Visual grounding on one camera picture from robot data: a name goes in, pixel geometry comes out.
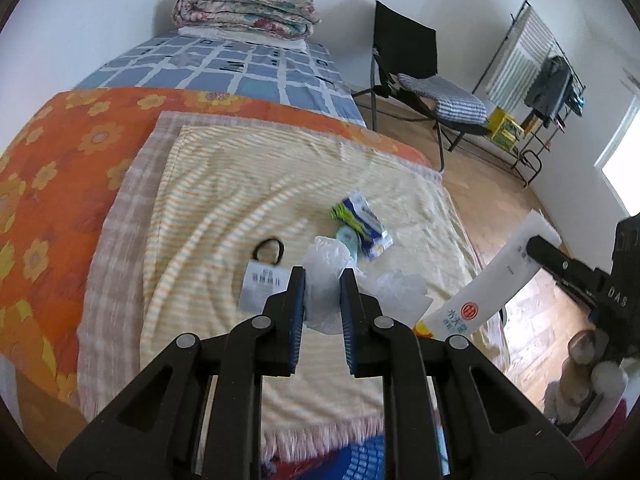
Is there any striped towel on rack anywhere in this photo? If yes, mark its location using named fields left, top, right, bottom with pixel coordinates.
left=485, top=6, right=554, bottom=113

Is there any orange floral bedsheet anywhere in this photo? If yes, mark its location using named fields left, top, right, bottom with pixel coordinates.
left=1, top=87, right=430, bottom=408

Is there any white plastic bag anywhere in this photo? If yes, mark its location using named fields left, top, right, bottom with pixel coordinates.
left=302, top=236, right=356, bottom=335

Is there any yellow green box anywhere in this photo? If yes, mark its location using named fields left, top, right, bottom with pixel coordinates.
left=487, top=106, right=524, bottom=152

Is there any blue white snack packet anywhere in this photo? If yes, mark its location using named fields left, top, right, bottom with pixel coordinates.
left=330, top=193, right=394, bottom=260

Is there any striped yellow towel blanket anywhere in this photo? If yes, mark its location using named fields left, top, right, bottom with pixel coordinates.
left=77, top=109, right=507, bottom=461

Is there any blue checkered bedsheet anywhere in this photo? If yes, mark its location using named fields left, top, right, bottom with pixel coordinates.
left=77, top=32, right=366, bottom=126

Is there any white tube package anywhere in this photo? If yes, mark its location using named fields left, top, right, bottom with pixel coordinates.
left=416, top=210, right=562, bottom=340

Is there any teal small packet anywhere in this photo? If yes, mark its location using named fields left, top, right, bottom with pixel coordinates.
left=335, top=224, right=360, bottom=262

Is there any checkered chair cushion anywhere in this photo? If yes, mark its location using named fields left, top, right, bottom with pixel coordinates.
left=398, top=74, right=487, bottom=125

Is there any dark garment on rack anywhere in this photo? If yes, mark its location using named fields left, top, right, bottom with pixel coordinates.
left=525, top=55, right=573, bottom=125

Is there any grey alcohol wipe packet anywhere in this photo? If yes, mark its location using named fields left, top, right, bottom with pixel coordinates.
left=239, top=260, right=291, bottom=314

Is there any black hair tie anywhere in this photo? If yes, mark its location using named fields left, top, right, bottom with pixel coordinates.
left=252, top=237, right=288, bottom=266

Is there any plush toy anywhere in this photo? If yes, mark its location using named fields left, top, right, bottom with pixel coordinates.
left=544, top=328, right=628, bottom=438

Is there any black folding chair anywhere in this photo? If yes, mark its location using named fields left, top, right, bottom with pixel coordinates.
left=352, top=1, right=489, bottom=170

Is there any folded floral quilt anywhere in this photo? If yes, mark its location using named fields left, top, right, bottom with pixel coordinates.
left=172, top=0, right=320, bottom=40

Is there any blue plastic laundry basket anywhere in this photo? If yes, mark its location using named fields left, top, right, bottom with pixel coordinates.
left=269, top=433, right=446, bottom=480

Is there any white tissue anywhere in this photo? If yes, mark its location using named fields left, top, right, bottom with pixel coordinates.
left=357, top=270, right=433, bottom=328

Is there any black clothes drying rack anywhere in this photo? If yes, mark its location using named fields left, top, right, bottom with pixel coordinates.
left=473, top=0, right=586, bottom=188

